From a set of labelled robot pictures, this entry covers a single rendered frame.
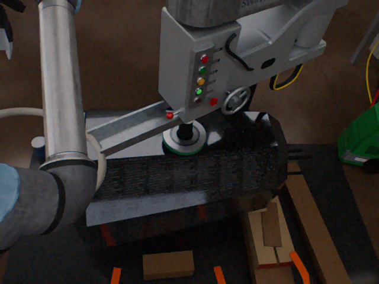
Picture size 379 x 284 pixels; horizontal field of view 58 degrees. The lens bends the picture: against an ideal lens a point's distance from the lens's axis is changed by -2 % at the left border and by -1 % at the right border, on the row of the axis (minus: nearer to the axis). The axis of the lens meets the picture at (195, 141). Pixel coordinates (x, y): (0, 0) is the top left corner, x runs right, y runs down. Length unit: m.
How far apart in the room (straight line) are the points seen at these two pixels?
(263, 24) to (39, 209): 1.17
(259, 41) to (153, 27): 2.49
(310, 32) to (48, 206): 1.40
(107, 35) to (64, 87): 2.95
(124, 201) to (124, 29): 2.40
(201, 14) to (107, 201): 1.02
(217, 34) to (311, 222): 1.68
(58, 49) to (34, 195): 0.37
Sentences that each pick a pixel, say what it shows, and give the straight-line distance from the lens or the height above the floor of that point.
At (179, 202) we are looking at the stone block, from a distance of 1.77.
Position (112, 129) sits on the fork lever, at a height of 1.06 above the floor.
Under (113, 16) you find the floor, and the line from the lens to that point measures 4.02.
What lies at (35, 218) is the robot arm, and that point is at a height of 1.64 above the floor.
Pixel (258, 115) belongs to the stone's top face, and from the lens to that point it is 1.96.
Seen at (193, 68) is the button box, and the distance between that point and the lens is 1.19.
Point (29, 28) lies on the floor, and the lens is 3.97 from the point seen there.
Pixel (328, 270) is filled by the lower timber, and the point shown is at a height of 0.09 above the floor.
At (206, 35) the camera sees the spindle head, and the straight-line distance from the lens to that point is 1.18.
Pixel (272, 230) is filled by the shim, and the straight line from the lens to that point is 2.27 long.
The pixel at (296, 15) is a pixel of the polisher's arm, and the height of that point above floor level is 1.46.
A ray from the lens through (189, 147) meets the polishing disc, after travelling 1.67.
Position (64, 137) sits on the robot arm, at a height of 1.62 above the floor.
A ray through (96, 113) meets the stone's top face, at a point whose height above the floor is 0.80.
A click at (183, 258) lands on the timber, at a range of 2.18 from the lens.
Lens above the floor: 2.20
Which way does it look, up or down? 52 degrees down
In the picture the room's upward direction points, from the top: 10 degrees clockwise
